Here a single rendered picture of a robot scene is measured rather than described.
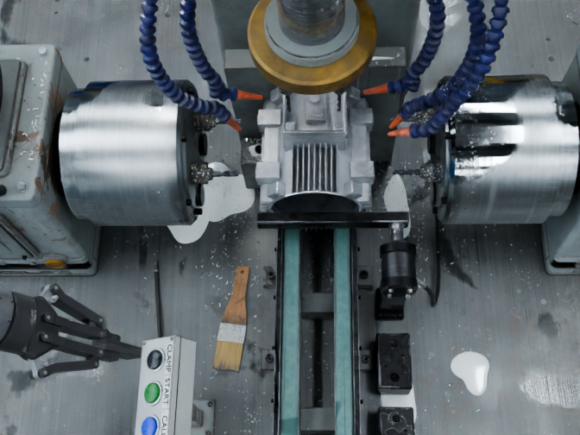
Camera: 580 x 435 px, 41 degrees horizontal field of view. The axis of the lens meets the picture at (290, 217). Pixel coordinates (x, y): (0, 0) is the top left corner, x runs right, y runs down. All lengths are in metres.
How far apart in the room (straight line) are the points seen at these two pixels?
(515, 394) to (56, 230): 0.86
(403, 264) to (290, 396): 0.29
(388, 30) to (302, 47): 0.39
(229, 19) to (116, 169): 0.34
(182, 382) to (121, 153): 0.37
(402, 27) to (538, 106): 0.30
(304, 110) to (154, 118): 0.24
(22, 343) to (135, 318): 0.52
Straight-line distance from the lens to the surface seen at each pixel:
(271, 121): 1.34
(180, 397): 1.21
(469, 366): 1.49
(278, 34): 1.09
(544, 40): 1.81
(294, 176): 1.27
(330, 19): 1.04
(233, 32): 1.44
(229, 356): 1.48
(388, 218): 1.31
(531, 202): 1.30
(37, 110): 1.34
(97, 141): 1.28
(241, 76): 1.33
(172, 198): 1.27
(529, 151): 1.26
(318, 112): 1.27
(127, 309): 1.54
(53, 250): 1.49
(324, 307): 1.45
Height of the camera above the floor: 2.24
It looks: 67 degrees down
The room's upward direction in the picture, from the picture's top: 7 degrees counter-clockwise
